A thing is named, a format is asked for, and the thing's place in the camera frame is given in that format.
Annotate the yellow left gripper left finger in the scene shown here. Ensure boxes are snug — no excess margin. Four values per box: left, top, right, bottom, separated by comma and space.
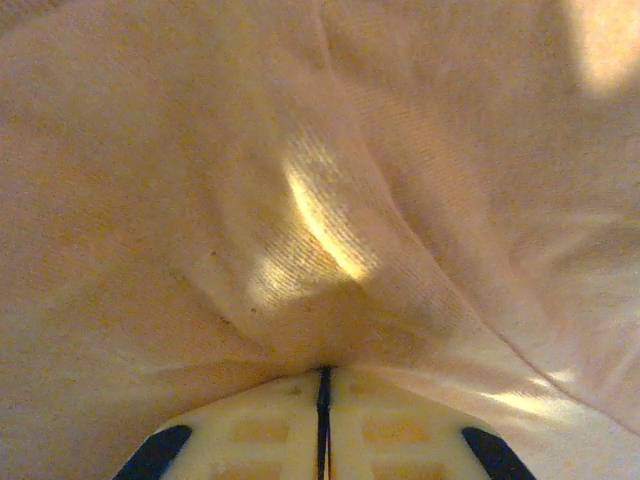
112, 372, 324, 480

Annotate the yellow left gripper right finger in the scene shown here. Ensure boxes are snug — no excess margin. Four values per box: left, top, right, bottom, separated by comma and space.
327, 369, 539, 480

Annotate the yellow t-shirt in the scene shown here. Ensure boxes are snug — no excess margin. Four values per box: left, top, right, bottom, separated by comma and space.
0, 0, 640, 480

